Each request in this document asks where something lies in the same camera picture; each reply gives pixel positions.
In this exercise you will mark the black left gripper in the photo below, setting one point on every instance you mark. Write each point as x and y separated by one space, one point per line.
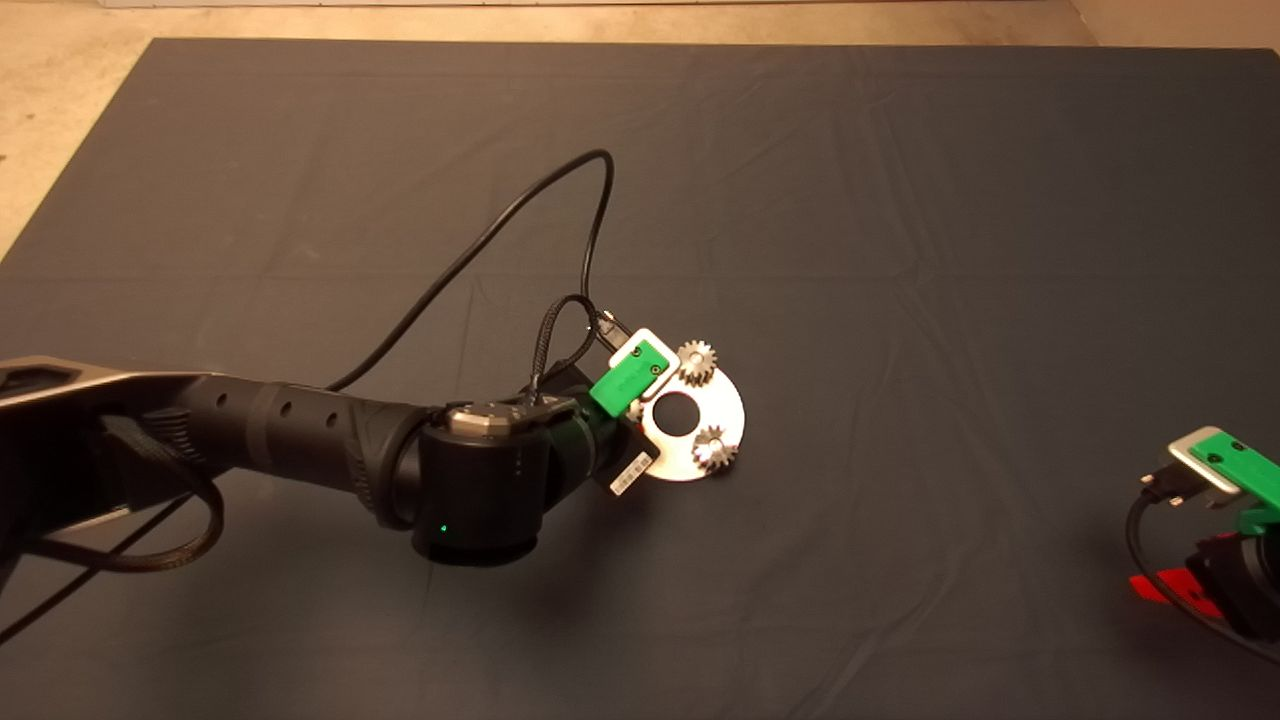
620 450

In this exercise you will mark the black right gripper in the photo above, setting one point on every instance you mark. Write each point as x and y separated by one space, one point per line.
1245 590

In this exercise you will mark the round metal carrier plate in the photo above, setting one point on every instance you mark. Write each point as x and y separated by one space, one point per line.
715 410

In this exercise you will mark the dark grey table cloth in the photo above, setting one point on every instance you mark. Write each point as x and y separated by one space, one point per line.
900 200

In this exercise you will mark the left green camera mount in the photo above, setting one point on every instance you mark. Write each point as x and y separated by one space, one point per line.
625 382

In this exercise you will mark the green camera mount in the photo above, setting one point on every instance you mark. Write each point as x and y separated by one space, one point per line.
625 382
1245 465

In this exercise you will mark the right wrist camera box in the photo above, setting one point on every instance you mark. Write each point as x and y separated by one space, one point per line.
1195 465

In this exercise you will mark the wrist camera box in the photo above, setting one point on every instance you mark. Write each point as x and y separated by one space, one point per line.
1195 465
668 352

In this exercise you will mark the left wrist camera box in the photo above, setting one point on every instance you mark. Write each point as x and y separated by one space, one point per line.
668 352

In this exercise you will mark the right green camera mount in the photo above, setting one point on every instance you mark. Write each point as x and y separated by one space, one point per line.
1245 465

